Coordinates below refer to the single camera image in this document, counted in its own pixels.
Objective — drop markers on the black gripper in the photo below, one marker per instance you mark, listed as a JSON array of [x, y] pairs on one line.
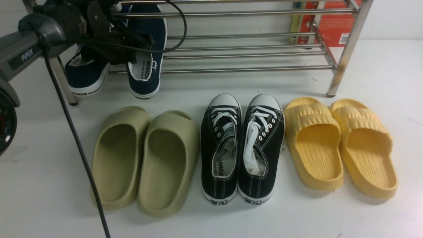
[[108, 40]]

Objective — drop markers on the navy slip-on shoe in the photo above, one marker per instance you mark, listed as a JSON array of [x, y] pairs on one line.
[[85, 77], [144, 72]]

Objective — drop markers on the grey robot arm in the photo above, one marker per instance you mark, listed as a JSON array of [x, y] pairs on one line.
[[50, 30]]

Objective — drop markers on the stainless steel shoe rack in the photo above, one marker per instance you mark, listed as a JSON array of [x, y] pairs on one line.
[[316, 45]]

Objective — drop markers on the red box behind rack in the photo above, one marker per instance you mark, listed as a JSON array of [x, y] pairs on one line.
[[334, 28]]

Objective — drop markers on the olive green slide left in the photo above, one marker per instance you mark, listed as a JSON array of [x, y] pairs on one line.
[[117, 158]]

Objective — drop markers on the olive green slide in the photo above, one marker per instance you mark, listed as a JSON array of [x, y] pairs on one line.
[[117, 158], [171, 149]]

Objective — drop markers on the olive green slide right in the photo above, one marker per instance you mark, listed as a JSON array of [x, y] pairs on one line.
[[171, 149]]

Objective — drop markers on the black canvas sneaker left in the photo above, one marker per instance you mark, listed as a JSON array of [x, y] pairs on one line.
[[220, 136]]

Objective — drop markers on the black canvas sneaker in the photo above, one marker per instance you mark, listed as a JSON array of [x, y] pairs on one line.
[[220, 136], [263, 135]]

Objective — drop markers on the black canvas sneaker right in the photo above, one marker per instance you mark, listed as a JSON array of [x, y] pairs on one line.
[[263, 135]]

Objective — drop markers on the yellow slide left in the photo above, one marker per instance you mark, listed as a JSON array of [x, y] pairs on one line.
[[313, 138]]

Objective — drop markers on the yellow slide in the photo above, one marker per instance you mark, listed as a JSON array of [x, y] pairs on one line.
[[365, 148], [313, 138]]

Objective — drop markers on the yellow slide right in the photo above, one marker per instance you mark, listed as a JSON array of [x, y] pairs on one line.
[[365, 148]]

